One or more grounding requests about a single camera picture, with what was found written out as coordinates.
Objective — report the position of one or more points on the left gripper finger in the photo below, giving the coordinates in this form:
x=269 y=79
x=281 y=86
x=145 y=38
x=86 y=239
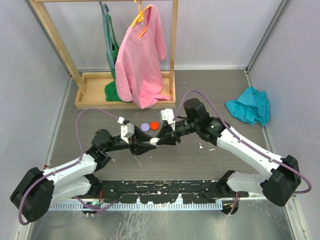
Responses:
x=142 y=147
x=140 y=135

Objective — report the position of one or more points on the yellow hanger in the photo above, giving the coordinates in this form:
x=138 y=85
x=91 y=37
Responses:
x=140 y=18

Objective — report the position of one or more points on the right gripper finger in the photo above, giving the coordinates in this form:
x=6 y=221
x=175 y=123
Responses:
x=165 y=131
x=166 y=140

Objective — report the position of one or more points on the white earbud charging case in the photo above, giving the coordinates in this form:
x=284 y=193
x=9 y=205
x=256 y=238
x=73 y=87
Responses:
x=154 y=140

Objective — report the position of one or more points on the pink t-shirt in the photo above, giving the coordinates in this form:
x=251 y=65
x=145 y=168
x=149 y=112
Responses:
x=137 y=68

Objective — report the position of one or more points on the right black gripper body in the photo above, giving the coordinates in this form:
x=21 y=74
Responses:
x=179 y=127

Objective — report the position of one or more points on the grey-blue hanger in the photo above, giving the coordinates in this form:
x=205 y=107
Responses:
x=109 y=37

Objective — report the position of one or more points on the purple earbud charging case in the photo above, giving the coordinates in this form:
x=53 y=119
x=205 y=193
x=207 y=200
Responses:
x=145 y=127

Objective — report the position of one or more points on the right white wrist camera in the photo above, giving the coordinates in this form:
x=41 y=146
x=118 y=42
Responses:
x=168 y=115

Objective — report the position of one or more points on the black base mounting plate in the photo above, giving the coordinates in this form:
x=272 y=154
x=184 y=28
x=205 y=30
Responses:
x=161 y=191

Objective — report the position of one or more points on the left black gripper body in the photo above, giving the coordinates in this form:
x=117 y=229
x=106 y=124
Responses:
x=132 y=142

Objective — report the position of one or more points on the teal cloth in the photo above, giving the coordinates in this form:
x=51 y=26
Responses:
x=251 y=107

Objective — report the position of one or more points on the orange earbud charging case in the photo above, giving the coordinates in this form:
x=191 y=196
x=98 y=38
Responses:
x=154 y=125

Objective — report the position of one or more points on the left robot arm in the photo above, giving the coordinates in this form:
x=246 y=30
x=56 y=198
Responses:
x=40 y=189

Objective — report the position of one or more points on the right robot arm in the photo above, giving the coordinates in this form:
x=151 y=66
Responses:
x=277 y=177

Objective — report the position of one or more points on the white slotted cable duct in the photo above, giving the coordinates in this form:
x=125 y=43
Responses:
x=74 y=205

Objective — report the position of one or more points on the wooden clothes rack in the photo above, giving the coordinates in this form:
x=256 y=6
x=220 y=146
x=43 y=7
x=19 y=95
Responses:
x=90 y=93

